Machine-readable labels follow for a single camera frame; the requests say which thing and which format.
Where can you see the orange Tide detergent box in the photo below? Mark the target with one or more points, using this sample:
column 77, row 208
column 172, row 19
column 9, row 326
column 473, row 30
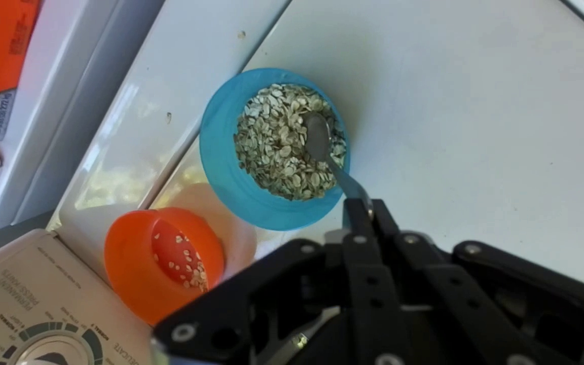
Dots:
column 0, row 47

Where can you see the large white timer dial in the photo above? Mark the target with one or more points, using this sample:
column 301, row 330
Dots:
column 55, row 344

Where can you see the rolled oats heap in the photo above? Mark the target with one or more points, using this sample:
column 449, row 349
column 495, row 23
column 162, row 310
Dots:
column 273, row 148

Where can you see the small oat flakes portion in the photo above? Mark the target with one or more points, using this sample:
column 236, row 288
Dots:
column 187, row 260

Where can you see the white washing machine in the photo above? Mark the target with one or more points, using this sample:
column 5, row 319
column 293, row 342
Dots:
column 476, row 133

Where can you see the orange plastic bowl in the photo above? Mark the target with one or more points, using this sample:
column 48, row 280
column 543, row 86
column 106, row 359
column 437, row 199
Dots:
column 130, row 270

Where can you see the blue plastic bowl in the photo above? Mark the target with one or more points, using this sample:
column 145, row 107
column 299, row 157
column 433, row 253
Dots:
column 221, row 163

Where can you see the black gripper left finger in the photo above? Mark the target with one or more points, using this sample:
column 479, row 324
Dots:
column 365, row 290

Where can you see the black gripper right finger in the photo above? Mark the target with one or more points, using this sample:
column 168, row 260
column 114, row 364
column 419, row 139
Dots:
column 482, row 297

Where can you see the silver metal spoon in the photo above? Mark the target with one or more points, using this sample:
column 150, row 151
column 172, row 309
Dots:
column 316, row 139

